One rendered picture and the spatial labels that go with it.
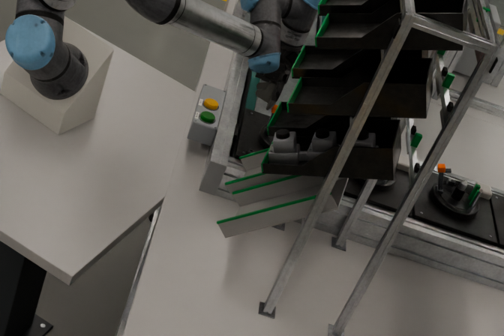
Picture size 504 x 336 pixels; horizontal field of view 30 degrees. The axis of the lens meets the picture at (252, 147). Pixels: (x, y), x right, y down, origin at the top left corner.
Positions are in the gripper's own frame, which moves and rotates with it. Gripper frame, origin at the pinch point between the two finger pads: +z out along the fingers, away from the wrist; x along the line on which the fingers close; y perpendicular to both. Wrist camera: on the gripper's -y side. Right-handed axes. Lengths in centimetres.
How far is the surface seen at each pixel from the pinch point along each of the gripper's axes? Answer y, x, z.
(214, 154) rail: 10.5, 13.4, 11.2
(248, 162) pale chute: 2.3, 20.4, 5.5
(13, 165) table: 56, 31, 21
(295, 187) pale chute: -7.7, 37.2, -3.3
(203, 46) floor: 18, -219, 107
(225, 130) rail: 9.0, -0.2, 11.9
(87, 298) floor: 30, -20, 107
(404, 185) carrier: -42.5, -0.2, 10.1
